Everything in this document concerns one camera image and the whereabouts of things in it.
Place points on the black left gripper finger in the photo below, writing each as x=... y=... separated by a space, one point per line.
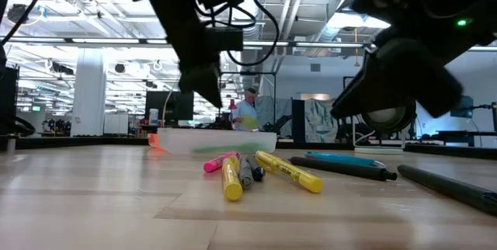
x=206 y=83

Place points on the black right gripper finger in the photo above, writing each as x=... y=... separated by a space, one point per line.
x=365 y=91
x=427 y=83

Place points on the clear supply box orange lid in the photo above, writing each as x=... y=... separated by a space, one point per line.
x=217 y=137

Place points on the blue pen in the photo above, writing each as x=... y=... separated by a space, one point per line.
x=341 y=158

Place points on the pink highlighter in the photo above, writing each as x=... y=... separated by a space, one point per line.
x=217 y=162

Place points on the long black pen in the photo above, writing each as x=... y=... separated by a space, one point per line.
x=341 y=168

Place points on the short black pen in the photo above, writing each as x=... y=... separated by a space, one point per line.
x=257 y=172

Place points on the yellow highlighter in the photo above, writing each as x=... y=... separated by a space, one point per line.
x=295 y=174
x=232 y=184

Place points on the dark grey pen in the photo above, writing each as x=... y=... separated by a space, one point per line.
x=446 y=188

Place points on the dark monitor on arm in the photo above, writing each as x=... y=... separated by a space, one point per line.
x=468 y=108

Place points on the black monitor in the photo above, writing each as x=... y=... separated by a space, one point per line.
x=178 y=106

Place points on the teal and white tarp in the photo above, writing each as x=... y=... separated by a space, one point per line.
x=322 y=122

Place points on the white canister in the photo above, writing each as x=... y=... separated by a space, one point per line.
x=153 y=117

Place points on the black upright panel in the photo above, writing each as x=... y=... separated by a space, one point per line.
x=298 y=122

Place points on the long ceiling light strip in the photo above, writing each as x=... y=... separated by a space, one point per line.
x=108 y=41

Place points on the white cabinet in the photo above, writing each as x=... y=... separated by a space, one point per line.
x=116 y=123

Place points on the white pillar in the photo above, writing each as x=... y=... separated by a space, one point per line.
x=89 y=94

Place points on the black cabinet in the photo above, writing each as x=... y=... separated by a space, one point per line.
x=8 y=98

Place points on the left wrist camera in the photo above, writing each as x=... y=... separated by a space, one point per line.
x=225 y=39

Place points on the black ceiling camera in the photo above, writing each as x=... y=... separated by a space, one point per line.
x=17 y=12

